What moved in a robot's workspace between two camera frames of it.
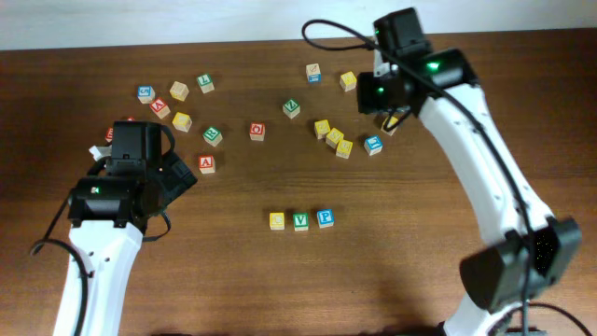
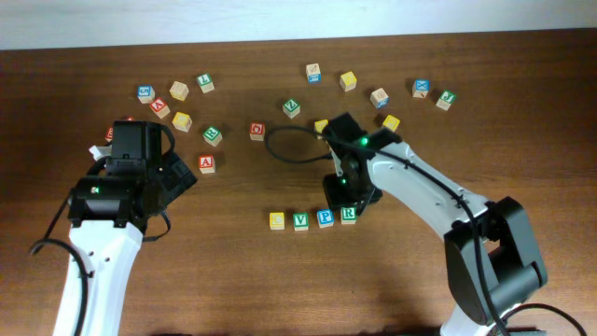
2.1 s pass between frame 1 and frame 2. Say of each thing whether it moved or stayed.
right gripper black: moved
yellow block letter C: stayed
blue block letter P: stayed
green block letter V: stayed
